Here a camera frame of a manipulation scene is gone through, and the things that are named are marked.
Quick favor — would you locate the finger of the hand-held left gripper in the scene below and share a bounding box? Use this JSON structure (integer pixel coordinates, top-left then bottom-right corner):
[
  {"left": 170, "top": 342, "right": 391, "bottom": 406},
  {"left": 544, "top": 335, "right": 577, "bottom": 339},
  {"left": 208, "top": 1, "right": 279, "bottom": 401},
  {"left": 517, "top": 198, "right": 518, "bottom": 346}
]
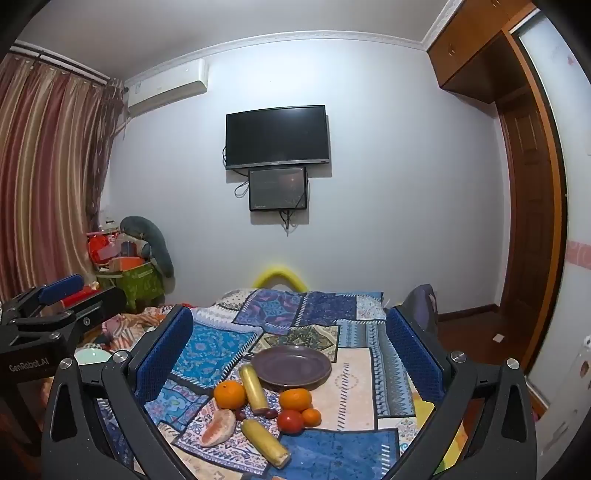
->
[
  {"left": 0, "top": 274, "right": 85, "bottom": 324},
  {"left": 16, "top": 288, "right": 127, "bottom": 340}
]

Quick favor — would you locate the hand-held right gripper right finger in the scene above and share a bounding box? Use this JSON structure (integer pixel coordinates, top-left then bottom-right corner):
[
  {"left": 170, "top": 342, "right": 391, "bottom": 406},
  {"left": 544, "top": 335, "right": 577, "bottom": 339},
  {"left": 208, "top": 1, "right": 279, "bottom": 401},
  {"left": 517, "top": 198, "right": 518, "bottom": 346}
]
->
[{"left": 385, "top": 306, "right": 539, "bottom": 480}]

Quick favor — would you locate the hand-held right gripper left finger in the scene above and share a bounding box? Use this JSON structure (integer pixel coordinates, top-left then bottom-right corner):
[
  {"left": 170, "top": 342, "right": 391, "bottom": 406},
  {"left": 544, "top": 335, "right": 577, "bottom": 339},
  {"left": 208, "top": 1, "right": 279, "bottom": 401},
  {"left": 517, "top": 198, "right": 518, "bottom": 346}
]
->
[{"left": 41, "top": 305, "right": 195, "bottom": 480}]

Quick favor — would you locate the large orange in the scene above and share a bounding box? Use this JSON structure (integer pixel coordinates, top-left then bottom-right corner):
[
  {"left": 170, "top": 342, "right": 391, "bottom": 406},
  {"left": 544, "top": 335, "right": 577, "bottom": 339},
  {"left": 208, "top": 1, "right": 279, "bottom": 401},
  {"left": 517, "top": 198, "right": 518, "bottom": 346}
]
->
[
  {"left": 213, "top": 379, "right": 247, "bottom": 411},
  {"left": 279, "top": 388, "right": 312, "bottom": 413}
]

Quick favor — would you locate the pink pomelo wedge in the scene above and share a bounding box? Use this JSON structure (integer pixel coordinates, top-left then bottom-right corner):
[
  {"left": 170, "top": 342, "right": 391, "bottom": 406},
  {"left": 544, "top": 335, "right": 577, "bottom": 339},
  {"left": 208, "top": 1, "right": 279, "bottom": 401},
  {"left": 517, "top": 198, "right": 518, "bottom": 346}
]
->
[{"left": 199, "top": 408, "right": 238, "bottom": 448}]

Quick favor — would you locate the purple round plate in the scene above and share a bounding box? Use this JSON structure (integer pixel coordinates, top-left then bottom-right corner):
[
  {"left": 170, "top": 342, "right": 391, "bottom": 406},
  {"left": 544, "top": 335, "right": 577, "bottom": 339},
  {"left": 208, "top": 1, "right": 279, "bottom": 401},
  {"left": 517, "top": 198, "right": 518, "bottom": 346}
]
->
[{"left": 252, "top": 346, "right": 333, "bottom": 392}]

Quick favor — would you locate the red tomato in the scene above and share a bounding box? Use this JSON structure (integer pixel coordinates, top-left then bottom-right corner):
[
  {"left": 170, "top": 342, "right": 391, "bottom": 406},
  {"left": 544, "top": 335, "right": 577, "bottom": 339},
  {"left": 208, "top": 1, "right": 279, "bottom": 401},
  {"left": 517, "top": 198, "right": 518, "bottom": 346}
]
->
[{"left": 277, "top": 409, "right": 304, "bottom": 435}]

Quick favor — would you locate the flat red box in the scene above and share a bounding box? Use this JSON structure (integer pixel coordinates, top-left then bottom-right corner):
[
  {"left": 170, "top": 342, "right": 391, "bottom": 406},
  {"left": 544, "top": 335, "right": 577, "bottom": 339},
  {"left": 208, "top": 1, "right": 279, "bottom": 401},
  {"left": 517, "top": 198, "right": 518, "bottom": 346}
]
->
[{"left": 59, "top": 284, "right": 100, "bottom": 308}]

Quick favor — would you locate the green patterned box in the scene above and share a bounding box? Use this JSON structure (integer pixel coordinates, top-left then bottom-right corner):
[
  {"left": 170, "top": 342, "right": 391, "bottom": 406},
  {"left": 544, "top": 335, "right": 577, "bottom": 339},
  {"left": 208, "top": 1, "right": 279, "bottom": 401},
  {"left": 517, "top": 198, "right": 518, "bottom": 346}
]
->
[{"left": 97, "top": 263, "right": 166, "bottom": 310}]

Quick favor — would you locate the orange box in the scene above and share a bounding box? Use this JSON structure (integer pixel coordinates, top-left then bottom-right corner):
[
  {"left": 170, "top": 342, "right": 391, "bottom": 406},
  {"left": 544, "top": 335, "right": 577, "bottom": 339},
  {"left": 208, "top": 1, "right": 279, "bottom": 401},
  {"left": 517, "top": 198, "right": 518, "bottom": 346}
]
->
[{"left": 112, "top": 256, "right": 147, "bottom": 273}]

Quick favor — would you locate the purple chair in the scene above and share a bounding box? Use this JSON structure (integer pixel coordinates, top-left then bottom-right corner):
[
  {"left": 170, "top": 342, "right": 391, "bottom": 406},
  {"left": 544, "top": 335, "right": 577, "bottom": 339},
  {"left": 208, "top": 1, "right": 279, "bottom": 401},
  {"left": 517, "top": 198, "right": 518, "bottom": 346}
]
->
[{"left": 399, "top": 284, "right": 439, "bottom": 334}]

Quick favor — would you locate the white bowl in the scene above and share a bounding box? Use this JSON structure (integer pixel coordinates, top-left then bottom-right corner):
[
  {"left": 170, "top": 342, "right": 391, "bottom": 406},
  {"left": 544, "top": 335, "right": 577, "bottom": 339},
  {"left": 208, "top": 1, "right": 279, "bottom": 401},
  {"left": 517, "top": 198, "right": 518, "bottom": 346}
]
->
[{"left": 74, "top": 348, "right": 114, "bottom": 366}]

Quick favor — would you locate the yellow fleece blanket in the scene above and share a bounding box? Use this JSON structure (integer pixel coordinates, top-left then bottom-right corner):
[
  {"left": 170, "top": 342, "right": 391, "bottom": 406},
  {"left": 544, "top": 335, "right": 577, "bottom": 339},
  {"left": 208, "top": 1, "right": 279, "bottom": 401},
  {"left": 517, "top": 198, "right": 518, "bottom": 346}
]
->
[{"left": 416, "top": 399, "right": 468, "bottom": 472}]

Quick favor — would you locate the blue patchwork blanket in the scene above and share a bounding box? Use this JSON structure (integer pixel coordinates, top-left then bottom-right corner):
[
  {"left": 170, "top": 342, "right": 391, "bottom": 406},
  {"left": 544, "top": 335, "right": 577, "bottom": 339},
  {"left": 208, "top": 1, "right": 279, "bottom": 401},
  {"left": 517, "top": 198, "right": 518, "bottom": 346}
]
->
[{"left": 95, "top": 288, "right": 467, "bottom": 480}]

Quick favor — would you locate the grey plush toy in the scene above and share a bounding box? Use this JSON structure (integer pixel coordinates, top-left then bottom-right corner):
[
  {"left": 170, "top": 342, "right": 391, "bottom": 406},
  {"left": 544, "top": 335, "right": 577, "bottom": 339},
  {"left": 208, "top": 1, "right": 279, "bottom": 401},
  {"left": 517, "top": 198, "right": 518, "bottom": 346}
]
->
[{"left": 121, "top": 215, "right": 175, "bottom": 279}]

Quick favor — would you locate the patterned pillow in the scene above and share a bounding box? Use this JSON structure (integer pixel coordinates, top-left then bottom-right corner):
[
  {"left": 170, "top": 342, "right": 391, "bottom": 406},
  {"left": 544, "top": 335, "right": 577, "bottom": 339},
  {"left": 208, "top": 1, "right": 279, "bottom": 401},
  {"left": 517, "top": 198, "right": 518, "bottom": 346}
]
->
[{"left": 216, "top": 289, "right": 256, "bottom": 310}]

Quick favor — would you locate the striped red curtain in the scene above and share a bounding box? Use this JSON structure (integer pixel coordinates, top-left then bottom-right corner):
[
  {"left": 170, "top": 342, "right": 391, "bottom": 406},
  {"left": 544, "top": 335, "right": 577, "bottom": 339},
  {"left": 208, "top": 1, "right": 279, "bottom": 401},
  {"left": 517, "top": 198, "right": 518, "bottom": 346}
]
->
[{"left": 0, "top": 46, "right": 126, "bottom": 305}]

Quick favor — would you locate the brown wooden door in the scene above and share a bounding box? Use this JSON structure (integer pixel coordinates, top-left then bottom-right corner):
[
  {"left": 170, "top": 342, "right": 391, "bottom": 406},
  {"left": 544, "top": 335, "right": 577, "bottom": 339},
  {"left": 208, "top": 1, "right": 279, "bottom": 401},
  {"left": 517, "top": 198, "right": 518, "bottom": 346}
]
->
[{"left": 496, "top": 30, "right": 568, "bottom": 370}]

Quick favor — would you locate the white air conditioner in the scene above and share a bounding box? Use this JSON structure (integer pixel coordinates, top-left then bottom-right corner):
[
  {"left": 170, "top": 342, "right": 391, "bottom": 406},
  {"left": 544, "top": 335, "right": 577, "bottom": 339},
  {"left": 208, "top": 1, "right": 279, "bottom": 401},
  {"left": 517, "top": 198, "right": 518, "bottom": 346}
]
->
[{"left": 124, "top": 58, "right": 209, "bottom": 116}]

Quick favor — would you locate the wooden overhead cabinet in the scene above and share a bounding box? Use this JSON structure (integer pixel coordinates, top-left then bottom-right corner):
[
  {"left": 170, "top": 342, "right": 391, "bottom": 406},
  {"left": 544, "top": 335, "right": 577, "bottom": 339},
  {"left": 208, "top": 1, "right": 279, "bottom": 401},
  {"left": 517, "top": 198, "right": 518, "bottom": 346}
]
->
[{"left": 427, "top": 0, "right": 541, "bottom": 104}]

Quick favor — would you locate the black monitor cable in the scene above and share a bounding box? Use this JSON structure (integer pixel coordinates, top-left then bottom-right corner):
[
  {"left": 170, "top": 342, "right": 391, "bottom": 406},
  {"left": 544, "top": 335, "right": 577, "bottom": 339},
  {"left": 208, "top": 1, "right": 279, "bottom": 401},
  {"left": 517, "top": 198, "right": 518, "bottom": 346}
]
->
[{"left": 278, "top": 209, "right": 309, "bottom": 233}]

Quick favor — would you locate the small black wall monitor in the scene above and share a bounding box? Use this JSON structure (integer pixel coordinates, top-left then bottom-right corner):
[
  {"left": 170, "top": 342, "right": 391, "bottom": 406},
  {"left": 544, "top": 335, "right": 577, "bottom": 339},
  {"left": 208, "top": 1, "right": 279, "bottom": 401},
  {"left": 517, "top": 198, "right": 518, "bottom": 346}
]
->
[{"left": 248, "top": 167, "right": 309, "bottom": 212}]

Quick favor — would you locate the black wall television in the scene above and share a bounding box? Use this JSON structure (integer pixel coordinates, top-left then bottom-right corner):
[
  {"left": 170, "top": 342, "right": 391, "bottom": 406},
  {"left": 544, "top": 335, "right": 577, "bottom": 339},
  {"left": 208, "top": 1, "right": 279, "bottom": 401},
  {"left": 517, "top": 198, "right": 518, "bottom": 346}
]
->
[{"left": 225, "top": 104, "right": 330, "bottom": 171}]

